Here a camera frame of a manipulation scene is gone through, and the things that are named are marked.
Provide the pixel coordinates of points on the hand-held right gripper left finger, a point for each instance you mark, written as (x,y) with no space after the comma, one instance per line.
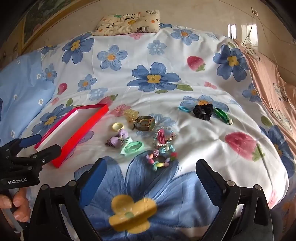
(92,183)

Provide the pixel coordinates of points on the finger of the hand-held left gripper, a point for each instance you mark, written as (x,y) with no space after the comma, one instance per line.
(30,141)
(47,154)

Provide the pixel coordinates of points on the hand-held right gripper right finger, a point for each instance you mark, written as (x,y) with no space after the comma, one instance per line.
(208,183)

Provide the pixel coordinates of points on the red shallow box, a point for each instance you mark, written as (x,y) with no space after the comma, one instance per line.
(57,132)

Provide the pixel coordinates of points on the purple bow hair clip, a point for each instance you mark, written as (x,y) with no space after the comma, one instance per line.
(121,134)

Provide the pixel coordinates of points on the gold mesh band watch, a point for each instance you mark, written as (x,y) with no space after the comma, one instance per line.
(150,124)

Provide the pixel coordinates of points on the person's left hand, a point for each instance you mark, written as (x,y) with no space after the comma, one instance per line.
(19,204)

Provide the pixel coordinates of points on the light blue flower pillow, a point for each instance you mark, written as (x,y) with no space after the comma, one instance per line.
(23,92)

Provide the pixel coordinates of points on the black scrunchie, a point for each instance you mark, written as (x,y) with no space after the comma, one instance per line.
(198,113)

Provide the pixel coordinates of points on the green hair clip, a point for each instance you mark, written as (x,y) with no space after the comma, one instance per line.
(219,113)

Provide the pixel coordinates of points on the yellow claw hair clip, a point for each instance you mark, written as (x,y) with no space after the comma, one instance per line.
(130,114)

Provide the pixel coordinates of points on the floral strawberry print quilt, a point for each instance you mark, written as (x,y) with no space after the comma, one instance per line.
(150,99)

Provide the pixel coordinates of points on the pink printed sheet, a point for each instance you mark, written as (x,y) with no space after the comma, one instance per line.
(266,76)

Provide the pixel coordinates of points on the panda print pillow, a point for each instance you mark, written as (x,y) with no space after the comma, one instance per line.
(127,22)

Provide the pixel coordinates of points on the framed wall picture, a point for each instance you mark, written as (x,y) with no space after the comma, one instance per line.
(39,16)

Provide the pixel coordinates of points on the wall socket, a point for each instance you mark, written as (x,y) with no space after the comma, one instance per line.
(254,11)

